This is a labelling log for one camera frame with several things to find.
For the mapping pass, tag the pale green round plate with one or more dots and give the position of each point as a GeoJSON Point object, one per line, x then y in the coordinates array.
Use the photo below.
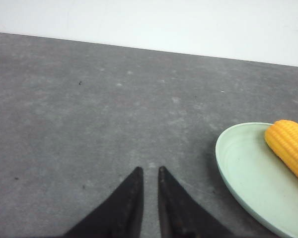
{"type": "Point", "coordinates": [260, 182]}

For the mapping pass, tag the yellow corn cob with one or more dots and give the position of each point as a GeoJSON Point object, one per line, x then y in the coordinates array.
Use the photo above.
{"type": "Point", "coordinates": [282, 138]}

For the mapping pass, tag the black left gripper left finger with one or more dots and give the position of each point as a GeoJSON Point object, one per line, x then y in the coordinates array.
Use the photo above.
{"type": "Point", "coordinates": [119, 216]}

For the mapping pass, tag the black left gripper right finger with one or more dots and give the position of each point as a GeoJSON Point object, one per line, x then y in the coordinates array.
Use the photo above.
{"type": "Point", "coordinates": [180, 216]}

